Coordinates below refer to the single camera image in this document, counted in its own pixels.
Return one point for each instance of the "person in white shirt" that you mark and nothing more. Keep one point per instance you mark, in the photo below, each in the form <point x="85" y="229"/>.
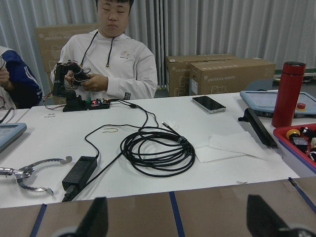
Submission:
<point x="121" y="67"/>

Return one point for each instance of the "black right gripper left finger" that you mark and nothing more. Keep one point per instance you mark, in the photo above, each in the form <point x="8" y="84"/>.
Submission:
<point x="95" y="222"/>

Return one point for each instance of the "black smartphone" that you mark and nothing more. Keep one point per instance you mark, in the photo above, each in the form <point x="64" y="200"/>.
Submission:
<point x="208" y="104"/>

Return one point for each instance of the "white paper sheets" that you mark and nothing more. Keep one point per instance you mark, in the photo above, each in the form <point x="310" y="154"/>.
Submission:
<point x="216" y="148"/>

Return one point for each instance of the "red water bottle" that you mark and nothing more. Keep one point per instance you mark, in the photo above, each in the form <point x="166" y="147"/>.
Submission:
<point x="288" y="93"/>

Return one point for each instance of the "red parts tray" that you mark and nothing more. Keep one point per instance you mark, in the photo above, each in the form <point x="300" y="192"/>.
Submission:
<point x="298" y="144"/>

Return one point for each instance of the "black power adapter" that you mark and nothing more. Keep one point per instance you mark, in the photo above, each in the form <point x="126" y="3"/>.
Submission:
<point x="80" y="173"/>

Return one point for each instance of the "blue teach pendant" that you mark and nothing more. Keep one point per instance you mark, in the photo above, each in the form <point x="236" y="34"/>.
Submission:
<point x="263" y="103"/>
<point x="9" y="132"/>

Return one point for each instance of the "black handheld tool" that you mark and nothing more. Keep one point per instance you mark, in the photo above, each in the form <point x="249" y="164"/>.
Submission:
<point x="263" y="134"/>

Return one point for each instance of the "person in blue jacket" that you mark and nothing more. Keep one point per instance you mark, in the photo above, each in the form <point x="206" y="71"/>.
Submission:
<point x="19" y="88"/>

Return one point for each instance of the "cardboard box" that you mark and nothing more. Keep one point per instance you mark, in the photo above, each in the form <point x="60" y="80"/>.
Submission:
<point x="227" y="76"/>
<point x="178" y="71"/>

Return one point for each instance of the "reacher grabber tool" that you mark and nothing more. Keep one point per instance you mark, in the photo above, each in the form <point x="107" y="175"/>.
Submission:
<point x="26" y="171"/>

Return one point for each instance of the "small black desk robot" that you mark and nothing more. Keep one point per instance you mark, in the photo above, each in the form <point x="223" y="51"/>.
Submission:
<point x="74" y="102"/>

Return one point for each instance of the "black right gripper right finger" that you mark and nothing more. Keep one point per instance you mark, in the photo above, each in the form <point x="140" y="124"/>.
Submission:
<point x="262" y="221"/>

